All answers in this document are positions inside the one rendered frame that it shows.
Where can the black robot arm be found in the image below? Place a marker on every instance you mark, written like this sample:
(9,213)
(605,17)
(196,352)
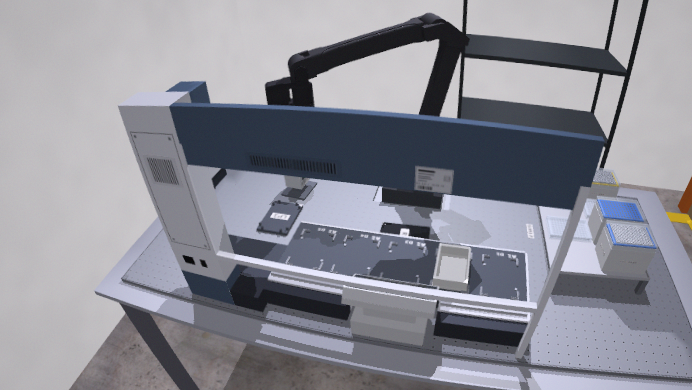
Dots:
(322,59)

